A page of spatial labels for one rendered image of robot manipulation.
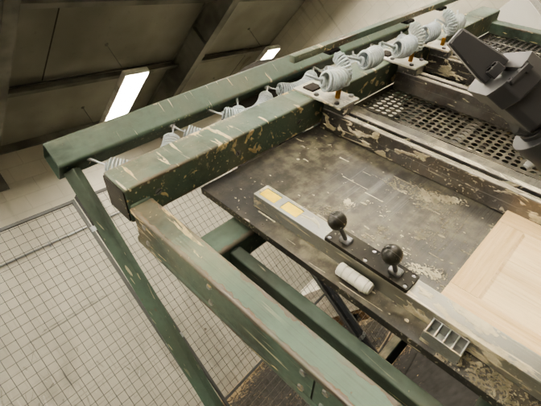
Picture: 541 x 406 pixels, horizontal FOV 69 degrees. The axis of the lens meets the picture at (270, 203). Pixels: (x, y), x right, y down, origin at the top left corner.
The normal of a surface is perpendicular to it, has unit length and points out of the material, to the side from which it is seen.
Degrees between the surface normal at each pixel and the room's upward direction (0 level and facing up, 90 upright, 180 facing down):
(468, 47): 100
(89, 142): 90
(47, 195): 90
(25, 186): 90
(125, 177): 54
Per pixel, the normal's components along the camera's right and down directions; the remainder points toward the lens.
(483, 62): -0.23, 0.33
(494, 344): 0.02, -0.76
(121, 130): 0.43, -0.34
